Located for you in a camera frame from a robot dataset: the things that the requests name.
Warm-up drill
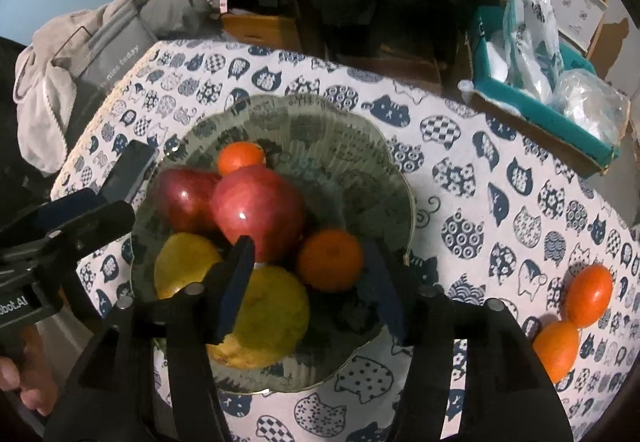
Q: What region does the large red apple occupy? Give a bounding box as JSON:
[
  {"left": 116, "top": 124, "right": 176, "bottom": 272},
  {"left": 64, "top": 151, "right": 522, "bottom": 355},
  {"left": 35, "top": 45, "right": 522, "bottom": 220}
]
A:
[{"left": 210, "top": 165, "right": 307, "bottom": 263}]

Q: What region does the cat print tablecloth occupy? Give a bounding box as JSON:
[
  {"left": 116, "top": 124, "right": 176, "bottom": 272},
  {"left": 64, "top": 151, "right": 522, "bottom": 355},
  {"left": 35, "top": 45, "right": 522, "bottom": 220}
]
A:
[{"left": 50, "top": 39, "right": 636, "bottom": 442}]

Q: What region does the medium tangerine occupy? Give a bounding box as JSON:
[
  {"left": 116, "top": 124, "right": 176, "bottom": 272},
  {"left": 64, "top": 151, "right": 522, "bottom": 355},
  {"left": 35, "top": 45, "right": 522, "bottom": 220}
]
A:
[{"left": 297, "top": 229, "right": 365, "bottom": 293}]

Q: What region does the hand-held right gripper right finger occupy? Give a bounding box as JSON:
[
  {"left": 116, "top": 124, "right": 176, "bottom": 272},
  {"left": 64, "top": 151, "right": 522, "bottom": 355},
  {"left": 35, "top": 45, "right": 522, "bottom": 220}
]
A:
[{"left": 362, "top": 241, "right": 573, "bottom": 442}]

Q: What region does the ribbed glass bowl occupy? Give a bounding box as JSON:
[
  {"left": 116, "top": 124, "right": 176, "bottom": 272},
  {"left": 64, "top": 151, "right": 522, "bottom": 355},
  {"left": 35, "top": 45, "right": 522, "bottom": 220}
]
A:
[{"left": 131, "top": 94, "right": 417, "bottom": 394}]

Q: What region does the clear plastic bag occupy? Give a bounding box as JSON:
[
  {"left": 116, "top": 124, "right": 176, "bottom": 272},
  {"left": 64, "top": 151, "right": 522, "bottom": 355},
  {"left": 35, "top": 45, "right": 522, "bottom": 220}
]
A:
[{"left": 552, "top": 69, "right": 631, "bottom": 147}]

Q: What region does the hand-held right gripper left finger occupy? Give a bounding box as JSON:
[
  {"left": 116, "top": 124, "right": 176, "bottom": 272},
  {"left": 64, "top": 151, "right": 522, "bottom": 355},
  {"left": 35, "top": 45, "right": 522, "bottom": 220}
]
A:
[{"left": 44, "top": 235, "right": 258, "bottom": 442}]

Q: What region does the wooden chair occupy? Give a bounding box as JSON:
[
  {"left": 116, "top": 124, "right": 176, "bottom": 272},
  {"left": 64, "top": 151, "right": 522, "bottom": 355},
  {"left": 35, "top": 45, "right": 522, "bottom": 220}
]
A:
[{"left": 220, "top": 12, "right": 301, "bottom": 52}]

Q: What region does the small tangerine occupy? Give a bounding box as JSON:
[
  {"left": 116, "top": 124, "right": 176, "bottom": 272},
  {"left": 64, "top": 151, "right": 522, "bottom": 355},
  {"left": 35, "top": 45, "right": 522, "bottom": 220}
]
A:
[{"left": 217, "top": 142, "right": 267, "bottom": 175}]

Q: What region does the person's left hand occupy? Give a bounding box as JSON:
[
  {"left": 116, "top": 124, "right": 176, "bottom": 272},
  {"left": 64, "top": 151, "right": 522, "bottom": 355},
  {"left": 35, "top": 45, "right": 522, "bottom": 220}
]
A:
[{"left": 0, "top": 326, "right": 60, "bottom": 418}]

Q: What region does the large orange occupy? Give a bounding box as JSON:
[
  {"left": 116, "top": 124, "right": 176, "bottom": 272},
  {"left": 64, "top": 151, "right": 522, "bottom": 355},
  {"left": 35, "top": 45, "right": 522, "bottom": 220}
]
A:
[
  {"left": 532, "top": 320, "right": 581, "bottom": 384},
  {"left": 565, "top": 264, "right": 614, "bottom": 327}
]

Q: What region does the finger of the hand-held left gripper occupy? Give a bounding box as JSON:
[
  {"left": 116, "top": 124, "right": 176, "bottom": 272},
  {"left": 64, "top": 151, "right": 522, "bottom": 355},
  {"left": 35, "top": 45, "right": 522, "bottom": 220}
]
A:
[
  {"left": 27, "top": 188, "right": 137, "bottom": 265},
  {"left": 96, "top": 140, "right": 157, "bottom": 213}
]

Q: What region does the grey pouch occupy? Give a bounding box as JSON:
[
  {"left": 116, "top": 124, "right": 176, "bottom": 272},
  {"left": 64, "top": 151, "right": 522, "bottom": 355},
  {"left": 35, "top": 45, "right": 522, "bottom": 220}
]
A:
[{"left": 55, "top": 16, "right": 156, "bottom": 123}]

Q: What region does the grey jacket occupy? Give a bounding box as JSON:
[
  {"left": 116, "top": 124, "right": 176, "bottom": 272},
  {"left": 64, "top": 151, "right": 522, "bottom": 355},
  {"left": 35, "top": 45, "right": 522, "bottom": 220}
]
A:
[{"left": 15, "top": 0, "right": 216, "bottom": 175}]

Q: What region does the green-yellow apple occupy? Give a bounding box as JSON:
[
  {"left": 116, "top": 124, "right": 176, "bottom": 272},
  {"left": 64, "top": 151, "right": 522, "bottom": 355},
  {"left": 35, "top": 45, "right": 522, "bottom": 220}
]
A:
[{"left": 154, "top": 233, "right": 223, "bottom": 300}]

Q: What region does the teal cardboard box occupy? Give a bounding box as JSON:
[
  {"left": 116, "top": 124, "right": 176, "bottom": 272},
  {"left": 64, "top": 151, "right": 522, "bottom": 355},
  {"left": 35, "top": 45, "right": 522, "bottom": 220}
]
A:
[{"left": 470, "top": 6, "right": 621, "bottom": 173}]

